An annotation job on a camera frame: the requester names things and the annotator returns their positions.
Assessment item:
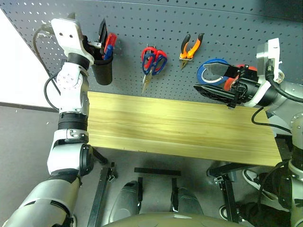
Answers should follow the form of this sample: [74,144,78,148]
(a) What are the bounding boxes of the blue handled screwdriver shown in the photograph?
[104,44,114,60]

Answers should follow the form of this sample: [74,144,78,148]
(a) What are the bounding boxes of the black metal table frame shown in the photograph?
[87,146,261,227]

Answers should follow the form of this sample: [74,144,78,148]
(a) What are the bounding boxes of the black crossbar stand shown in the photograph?
[134,167,182,212]

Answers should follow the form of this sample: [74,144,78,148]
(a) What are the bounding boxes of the olive rounded body shell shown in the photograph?
[101,211,254,227]

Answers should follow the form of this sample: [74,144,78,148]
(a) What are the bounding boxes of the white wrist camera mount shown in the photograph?
[243,37,284,107]
[51,18,94,64]

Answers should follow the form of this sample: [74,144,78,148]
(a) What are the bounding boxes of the orange handled needle-nose pliers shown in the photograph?
[179,33,205,70]

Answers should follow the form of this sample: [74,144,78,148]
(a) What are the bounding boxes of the dark grey rounded shape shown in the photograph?
[177,186,204,216]
[108,181,140,223]

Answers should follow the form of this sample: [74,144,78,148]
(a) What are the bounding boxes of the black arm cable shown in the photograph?
[32,25,61,112]
[251,59,303,133]

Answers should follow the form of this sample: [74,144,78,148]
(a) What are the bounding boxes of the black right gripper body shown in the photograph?
[228,68,259,110]

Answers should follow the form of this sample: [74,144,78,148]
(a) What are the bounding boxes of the black plastic cup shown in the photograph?
[91,55,114,86]

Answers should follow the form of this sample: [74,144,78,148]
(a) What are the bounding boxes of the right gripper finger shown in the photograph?
[204,63,242,79]
[193,84,236,105]

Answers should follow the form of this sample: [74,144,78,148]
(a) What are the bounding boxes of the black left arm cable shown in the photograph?
[32,25,61,112]

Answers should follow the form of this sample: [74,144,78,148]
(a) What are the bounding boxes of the grey pegboard wall panel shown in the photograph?
[0,0,303,112]

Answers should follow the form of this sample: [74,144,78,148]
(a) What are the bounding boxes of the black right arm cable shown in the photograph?
[251,59,303,133]

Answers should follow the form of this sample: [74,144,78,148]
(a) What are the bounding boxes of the white sneaker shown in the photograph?
[219,204,239,220]
[241,168,263,190]

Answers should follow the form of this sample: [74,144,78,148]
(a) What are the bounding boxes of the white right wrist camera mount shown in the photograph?
[243,37,284,107]

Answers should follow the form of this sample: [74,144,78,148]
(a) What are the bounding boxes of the dark blue handled scissors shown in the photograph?
[142,52,166,94]

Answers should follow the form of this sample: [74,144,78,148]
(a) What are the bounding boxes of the red handled scissors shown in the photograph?
[141,46,168,82]

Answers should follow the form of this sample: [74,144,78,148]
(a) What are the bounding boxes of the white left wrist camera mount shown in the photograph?
[51,18,94,64]

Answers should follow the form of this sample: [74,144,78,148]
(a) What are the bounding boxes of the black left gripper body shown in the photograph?
[80,35,103,52]

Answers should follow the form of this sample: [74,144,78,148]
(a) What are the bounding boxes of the blue tape roll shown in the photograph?
[196,58,230,85]

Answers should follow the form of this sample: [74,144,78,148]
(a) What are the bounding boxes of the solid red tape roll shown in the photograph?
[223,64,258,92]

